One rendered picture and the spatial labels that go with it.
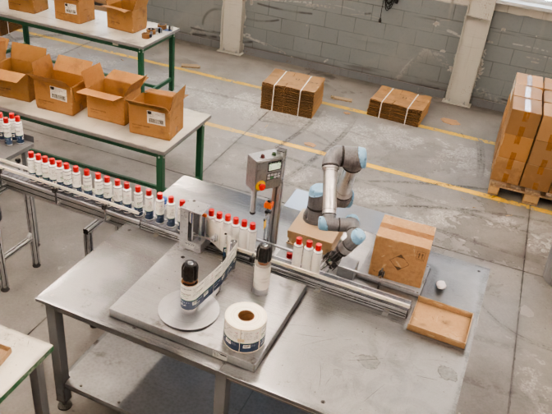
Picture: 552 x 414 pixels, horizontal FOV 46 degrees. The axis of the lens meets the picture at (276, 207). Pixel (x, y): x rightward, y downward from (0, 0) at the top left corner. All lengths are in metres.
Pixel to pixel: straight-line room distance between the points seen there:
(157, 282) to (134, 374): 0.67
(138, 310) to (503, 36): 6.30
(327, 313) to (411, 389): 0.61
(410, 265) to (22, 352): 2.03
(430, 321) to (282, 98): 4.57
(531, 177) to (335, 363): 3.91
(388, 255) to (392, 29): 5.40
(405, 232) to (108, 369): 1.87
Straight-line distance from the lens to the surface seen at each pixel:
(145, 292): 3.45
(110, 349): 4.11
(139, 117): 5.16
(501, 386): 4.63
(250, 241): 3.66
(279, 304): 3.41
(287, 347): 3.26
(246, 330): 3.04
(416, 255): 3.64
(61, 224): 5.59
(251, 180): 3.51
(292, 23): 9.10
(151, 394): 3.84
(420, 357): 3.37
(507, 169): 6.66
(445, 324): 3.60
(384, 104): 7.84
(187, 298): 3.24
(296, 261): 3.61
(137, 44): 7.18
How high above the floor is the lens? 3.09
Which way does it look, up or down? 32 degrees down
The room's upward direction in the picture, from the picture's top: 6 degrees clockwise
